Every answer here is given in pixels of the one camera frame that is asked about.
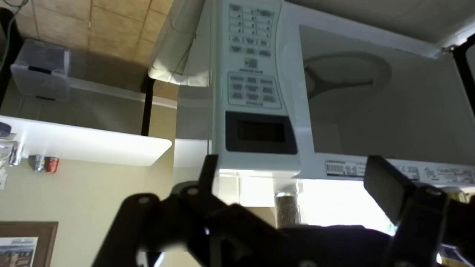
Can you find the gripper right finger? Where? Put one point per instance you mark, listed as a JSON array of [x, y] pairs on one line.
[[387, 185]]

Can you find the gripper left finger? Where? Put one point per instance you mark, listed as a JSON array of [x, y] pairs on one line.
[[148, 226]]

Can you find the small spice bottle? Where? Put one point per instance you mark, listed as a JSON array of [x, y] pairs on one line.
[[287, 209]]

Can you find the microwave door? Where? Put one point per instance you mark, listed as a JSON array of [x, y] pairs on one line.
[[464, 63]]

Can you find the white microwave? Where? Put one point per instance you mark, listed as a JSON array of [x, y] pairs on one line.
[[256, 92]]

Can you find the white shelf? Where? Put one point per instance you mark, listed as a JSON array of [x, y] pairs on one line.
[[85, 142]]

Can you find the red can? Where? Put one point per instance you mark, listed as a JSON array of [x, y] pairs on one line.
[[52, 164]]

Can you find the framed picture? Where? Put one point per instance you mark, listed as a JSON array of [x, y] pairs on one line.
[[26, 244]]

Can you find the grey can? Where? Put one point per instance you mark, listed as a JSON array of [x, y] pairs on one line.
[[36, 162]]

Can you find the clear plastic storage box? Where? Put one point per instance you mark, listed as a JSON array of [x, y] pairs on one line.
[[41, 70]]

